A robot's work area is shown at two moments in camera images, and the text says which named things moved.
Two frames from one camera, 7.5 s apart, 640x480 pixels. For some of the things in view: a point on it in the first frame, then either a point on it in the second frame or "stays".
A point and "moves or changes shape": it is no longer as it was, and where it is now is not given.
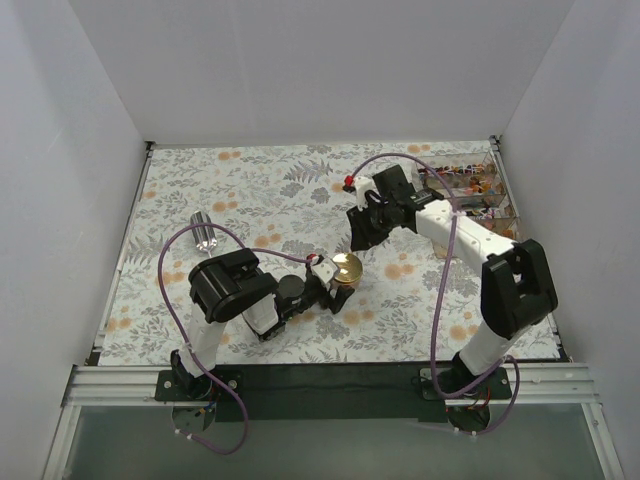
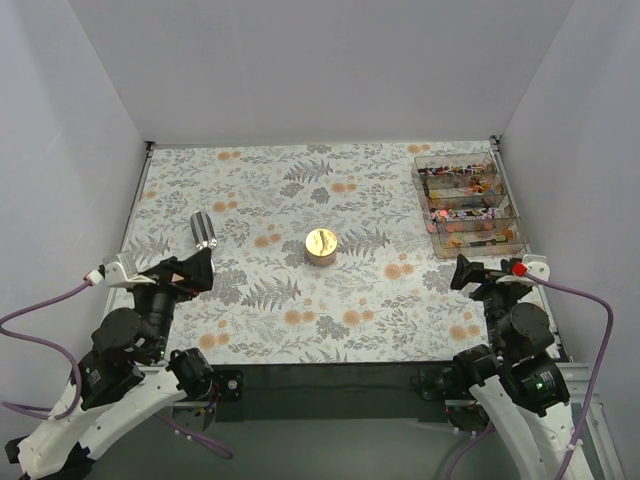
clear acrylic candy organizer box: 476,184 stays
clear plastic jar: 354,285 moves or changes shape
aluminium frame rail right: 518,228 stays
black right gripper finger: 368,227 -> 467,272
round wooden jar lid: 349,267 -> 321,242
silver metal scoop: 204,236 stays
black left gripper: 325,292 -> 167,279
